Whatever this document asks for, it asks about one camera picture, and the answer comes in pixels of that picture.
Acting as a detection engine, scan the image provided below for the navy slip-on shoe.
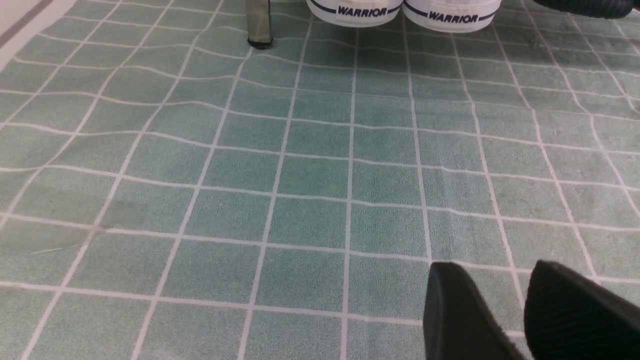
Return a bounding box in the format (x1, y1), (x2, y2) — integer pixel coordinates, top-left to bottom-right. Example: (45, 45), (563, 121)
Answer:
(306, 0), (403, 28)
(402, 0), (502, 34)

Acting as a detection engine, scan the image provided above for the metal shoe rack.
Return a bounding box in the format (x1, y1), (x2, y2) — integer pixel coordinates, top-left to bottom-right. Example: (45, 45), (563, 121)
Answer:
(244, 0), (274, 50)

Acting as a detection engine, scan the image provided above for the black lace-up shoe left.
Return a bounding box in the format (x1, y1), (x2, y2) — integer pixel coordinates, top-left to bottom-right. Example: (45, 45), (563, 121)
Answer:
(535, 0), (639, 19)

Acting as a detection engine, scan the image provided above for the green checkered floor mat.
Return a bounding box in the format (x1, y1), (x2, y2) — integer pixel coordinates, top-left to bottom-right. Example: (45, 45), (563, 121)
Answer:
(0, 0), (640, 360)

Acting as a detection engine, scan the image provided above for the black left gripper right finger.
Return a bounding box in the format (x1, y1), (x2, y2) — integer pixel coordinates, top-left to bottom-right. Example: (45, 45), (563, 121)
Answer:
(523, 260), (640, 360)

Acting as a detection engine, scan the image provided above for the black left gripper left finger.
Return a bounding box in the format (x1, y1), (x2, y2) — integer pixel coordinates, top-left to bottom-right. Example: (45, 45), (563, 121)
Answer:
(423, 262), (524, 360)

